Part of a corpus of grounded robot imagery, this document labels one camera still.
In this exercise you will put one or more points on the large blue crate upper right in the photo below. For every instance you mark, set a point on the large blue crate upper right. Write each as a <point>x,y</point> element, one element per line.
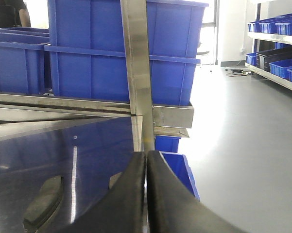
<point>173,25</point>

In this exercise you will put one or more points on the brake pad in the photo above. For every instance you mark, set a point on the brake pad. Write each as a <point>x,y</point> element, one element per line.
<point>45,203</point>

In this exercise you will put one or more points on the steel rack frame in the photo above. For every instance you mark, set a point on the steel rack frame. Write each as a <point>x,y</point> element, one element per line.
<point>148,120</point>

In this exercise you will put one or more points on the black shelf bin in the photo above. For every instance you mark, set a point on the black shelf bin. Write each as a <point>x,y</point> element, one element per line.
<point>263,58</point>

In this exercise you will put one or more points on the person in background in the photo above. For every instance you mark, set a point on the person in background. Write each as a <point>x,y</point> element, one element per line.
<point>14,13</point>

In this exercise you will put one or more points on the metal shelving unit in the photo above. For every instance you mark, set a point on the metal shelving unit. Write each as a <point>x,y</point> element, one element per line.
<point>272,49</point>

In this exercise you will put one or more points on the large blue crate lower right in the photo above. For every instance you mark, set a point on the large blue crate lower right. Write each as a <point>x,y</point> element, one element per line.
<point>102,75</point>

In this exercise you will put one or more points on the blue bin under table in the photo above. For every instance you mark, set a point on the blue bin under table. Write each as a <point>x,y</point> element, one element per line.
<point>168,146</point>

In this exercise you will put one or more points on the large blue crate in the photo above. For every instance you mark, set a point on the large blue crate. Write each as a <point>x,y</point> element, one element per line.
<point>173,25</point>
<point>102,75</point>

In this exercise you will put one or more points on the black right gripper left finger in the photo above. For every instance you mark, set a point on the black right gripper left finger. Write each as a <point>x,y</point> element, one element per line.
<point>121,209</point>

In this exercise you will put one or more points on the blue crate left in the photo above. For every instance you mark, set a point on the blue crate left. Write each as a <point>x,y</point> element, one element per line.
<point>22,63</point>

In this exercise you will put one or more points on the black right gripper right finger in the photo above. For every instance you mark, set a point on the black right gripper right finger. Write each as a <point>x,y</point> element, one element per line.
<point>172,208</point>

